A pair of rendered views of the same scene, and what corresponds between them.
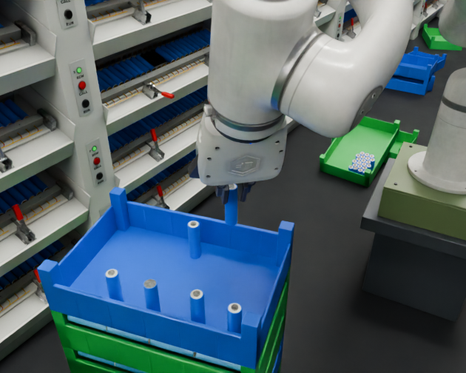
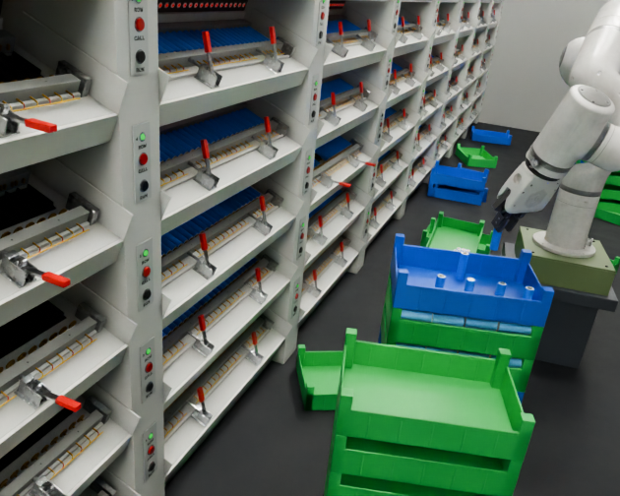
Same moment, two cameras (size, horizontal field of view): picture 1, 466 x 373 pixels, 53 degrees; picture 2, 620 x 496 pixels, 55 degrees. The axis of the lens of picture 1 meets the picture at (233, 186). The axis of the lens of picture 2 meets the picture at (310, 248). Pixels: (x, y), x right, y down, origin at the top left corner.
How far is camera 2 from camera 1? 0.87 m
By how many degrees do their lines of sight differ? 16
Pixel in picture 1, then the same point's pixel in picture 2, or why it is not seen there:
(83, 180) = (293, 252)
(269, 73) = (592, 139)
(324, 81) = (619, 142)
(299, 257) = not seen: hidden behind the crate
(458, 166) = (577, 237)
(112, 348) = (434, 333)
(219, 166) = (524, 199)
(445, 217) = (573, 275)
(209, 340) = (517, 309)
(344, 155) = not seen: hidden behind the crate
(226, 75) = (565, 141)
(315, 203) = not seen: hidden behind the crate
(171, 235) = (433, 269)
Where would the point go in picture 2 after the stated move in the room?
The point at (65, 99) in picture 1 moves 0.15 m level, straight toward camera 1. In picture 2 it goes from (299, 180) to (333, 199)
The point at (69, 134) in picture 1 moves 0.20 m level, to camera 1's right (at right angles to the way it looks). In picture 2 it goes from (293, 210) to (364, 211)
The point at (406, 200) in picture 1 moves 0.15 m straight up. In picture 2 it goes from (543, 264) to (556, 217)
